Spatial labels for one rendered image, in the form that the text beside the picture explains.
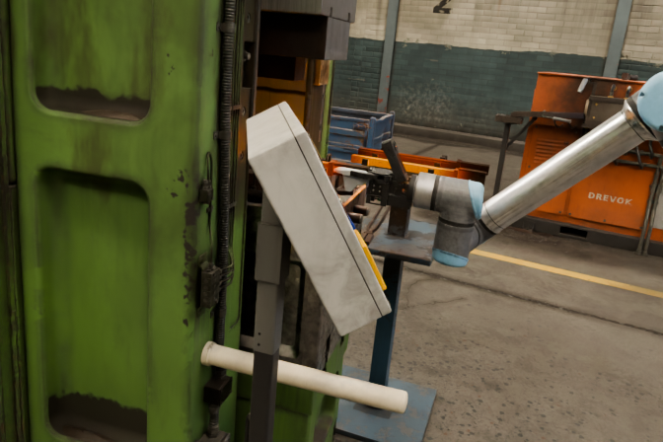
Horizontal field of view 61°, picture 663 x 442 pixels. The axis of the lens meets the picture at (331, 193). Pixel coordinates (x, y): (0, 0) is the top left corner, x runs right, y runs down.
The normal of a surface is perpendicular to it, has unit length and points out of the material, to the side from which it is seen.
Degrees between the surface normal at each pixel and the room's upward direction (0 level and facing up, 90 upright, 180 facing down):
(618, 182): 90
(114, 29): 89
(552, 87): 90
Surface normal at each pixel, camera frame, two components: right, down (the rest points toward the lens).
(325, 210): 0.15, 0.26
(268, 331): -0.28, 0.22
